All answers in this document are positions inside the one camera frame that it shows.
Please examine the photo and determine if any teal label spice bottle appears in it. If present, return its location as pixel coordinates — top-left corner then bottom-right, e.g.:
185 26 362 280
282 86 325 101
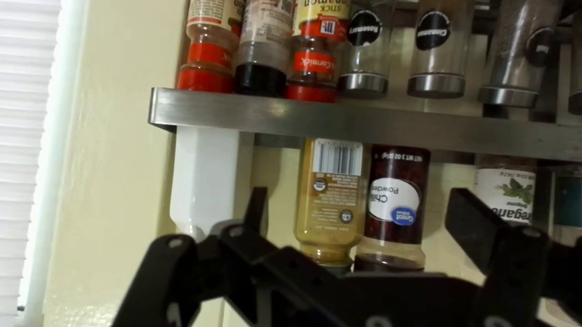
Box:
551 166 582 231

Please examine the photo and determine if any stainless steel spice shelf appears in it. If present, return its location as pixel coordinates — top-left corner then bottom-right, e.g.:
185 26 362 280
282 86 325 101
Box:
145 86 582 164

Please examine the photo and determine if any white plastic bottle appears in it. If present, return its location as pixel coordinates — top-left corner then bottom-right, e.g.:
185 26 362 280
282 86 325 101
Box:
167 126 244 242

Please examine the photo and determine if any white window blind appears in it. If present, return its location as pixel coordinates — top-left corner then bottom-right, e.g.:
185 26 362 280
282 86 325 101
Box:
0 0 65 317

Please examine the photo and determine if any glass spice jar steel lid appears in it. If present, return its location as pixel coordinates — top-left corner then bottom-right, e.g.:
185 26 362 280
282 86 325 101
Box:
335 0 396 101
476 0 566 112
405 0 478 101

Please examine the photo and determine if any oregano spice bottle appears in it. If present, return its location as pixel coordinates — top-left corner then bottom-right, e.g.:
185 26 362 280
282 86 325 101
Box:
473 159 540 228

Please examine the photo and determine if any dark spice bottle white label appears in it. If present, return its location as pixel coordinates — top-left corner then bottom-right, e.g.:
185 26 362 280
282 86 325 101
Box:
351 144 433 275

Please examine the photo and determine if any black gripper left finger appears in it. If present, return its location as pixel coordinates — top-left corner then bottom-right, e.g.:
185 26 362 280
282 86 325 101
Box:
111 184 365 327

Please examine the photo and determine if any black cap spice bottle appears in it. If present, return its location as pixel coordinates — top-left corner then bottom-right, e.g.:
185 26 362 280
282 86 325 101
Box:
233 0 298 99

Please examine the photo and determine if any red cap spice bottle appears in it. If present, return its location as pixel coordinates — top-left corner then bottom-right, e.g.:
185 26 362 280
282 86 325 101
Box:
173 0 245 95
284 0 353 106

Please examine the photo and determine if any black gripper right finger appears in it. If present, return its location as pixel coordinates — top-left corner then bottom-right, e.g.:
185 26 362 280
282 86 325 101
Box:
445 186 582 327

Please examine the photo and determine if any mustard yellow spice bottle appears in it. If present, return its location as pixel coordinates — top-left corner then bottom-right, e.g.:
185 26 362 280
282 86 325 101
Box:
293 137 369 270

